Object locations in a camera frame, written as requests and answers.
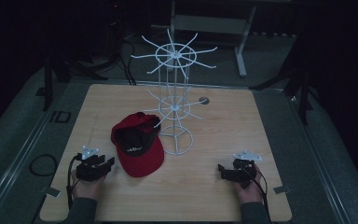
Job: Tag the round metal table grommet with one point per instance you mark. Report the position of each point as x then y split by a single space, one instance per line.
204 100

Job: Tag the red baseball cap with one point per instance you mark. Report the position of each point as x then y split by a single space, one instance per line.
143 158

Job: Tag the person's right hand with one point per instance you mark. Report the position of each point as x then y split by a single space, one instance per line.
248 193

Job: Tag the person's left hand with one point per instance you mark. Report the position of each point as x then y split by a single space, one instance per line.
88 189

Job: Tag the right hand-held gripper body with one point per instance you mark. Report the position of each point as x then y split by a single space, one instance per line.
241 173

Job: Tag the black rectangular floor bracket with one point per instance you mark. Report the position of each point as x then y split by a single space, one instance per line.
61 116

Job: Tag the grey tape strip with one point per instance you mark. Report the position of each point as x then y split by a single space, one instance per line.
52 191
282 189

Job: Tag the black metal stand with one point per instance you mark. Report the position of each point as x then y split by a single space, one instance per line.
48 84
303 93

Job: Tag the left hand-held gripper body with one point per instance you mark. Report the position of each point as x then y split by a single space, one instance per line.
88 170

